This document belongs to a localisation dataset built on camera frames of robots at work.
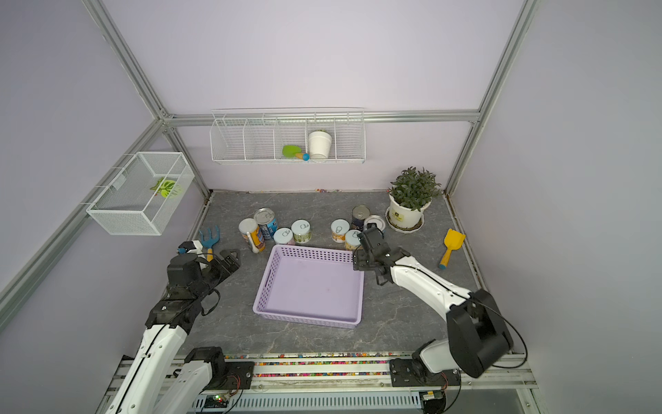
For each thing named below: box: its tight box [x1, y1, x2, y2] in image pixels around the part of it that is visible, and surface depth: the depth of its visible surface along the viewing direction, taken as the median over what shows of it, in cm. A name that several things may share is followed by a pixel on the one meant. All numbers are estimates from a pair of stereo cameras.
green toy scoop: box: [281, 144, 311, 162], surface depth 101 cm
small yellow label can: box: [344, 229, 362, 251], surface depth 101 cm
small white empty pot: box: [308, 130, 332, 160], surface depth 94 cm
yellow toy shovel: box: [438, 228, 466, 270], surface depth 105 cm
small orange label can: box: [330, 218, 351, 244], surface depth 104 cm
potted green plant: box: [385, 166, 443, 234], surface depth 98 cm
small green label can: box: [291, 219, 313, 245], surface depth 104 cm
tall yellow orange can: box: [237, 217, 267, 254], surface depth 95 cm
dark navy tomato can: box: [350, 203, 371, 232], surface depth 103 cm
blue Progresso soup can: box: [253, 207, 279, 240], surface depth 101 cm
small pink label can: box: [273, 227, 294, 245], surface depth 101 cm
